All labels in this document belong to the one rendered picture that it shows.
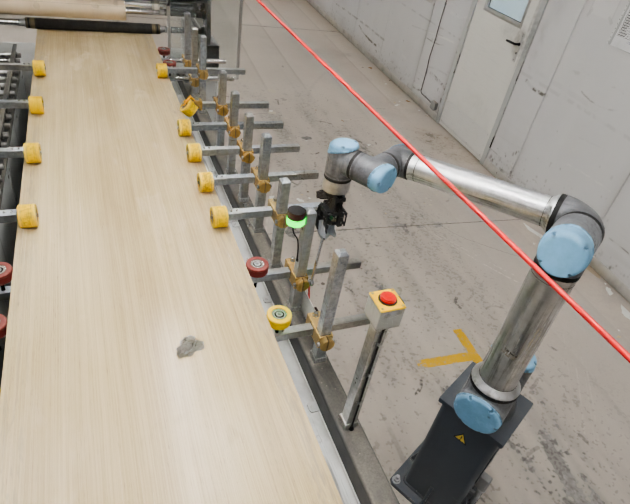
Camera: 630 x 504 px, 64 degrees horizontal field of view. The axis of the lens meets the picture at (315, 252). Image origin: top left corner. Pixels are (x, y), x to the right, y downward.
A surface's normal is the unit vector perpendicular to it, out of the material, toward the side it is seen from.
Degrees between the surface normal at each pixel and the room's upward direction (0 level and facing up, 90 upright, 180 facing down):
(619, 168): 90
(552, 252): 82
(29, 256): 0
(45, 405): 0
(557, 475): 0
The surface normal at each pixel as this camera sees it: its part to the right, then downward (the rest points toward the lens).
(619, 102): -0.95, 0.07
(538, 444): 0.15, -0.78
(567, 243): -0.60, 0.30
